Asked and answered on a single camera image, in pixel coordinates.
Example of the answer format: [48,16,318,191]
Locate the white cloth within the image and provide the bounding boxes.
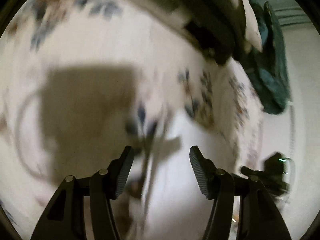
[126,111,235,239]

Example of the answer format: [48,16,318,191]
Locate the white bed headboard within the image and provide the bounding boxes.
[261,25,319,239]

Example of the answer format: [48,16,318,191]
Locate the dark green folded blanket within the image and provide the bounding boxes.
[241,0,290,115]

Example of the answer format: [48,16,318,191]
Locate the floral bed sheet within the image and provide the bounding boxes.
[1,0,263,239]

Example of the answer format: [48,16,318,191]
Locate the black folded garment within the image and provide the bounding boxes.
[129,0,246,64]

